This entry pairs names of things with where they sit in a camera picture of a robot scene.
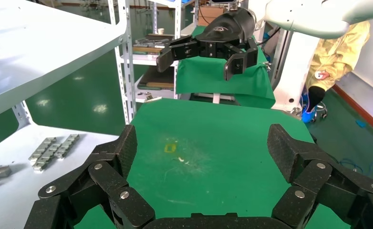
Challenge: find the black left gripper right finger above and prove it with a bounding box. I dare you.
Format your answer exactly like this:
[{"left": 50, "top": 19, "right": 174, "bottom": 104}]
[{"left": 267, "top": 123, "right": 373, "bottom": 229}]

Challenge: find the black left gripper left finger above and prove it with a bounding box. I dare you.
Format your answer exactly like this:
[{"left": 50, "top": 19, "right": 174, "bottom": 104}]
[{"left": 23, "top": 125, "right": 156, "bottom": 229}]

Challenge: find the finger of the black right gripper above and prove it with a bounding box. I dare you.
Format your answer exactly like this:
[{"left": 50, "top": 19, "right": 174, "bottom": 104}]
[
  {"left": 156, "top": 34, "right": 203, "bottom": 73},
  {"left": 223, "top": 38, "right": 259, "bottom": 82}
]

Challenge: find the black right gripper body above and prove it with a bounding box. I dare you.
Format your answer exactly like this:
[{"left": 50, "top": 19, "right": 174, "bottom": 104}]
[{"left": 195, "top": 9, "right": 256, "bottom": 60}]

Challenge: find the tray of dark parts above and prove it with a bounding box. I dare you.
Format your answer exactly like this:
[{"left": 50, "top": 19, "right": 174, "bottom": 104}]
[{"left": 133, "top": 33, "right": 175, "bottom": 54}]

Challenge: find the brown cardboard box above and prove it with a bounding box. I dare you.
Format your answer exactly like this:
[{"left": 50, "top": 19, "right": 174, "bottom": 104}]
[{"left": 198, "top": 5, "right": 227, "bottom": 27}]

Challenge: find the white background storage rack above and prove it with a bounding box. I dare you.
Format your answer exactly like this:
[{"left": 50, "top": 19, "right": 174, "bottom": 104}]
[{"left": 105, "top": 0, "right": 200, "bottom": 104}]

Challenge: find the dark wooden board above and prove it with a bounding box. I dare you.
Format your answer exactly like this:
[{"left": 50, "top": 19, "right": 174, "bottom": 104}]
[{"left": 137, "top": 64, "right": 176, "bottom": 91}]

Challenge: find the green table cloth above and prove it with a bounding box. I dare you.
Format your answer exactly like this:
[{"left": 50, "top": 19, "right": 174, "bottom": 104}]
[
  {"left": 175, "top": 26, "right": 276, "bottom": 110},
  {"left": 74, "top": 98, "right": 352, "bottom": 229}
]

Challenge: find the white robot torso column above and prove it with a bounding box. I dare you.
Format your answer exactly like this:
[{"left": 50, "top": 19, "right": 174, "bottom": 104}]
[{"left": 271, "top": 30, "right": 320, "bottom": 113}]

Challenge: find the blue shoe cover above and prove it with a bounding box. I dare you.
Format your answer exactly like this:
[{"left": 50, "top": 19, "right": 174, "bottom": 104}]
[{"left": 301, "top": 107, "right": 317, "bottom": 124}]

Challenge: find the person in yellow suit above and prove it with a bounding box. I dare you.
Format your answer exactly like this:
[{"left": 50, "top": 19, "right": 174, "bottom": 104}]
[{"left": 306, "top": 20, "right": 371, "bottom": 111}]

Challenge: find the white matte shelf board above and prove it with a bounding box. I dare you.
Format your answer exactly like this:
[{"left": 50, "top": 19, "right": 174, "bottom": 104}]
[{"left": 0, "top": 121, "right": 121, "bottom": 229}]

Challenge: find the white glossy shelf board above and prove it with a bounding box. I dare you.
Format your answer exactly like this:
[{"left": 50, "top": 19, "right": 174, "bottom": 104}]
[{"left": 0, "top": 0, "right": 127, "bottom": 122}]

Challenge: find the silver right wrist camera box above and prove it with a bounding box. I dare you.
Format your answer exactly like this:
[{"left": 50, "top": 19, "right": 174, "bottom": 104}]
[{"left": 210, "top": 0, "right": 241, "bottom": 11}]

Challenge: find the white perforated shelf post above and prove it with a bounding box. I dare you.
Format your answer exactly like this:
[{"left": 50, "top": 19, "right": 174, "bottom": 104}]
[
  {"left": 12, "top": 100, "right": 33, "bottom": 128},
  {"left": 115, "top": 0, "right": 135, "bottom": 125}
]

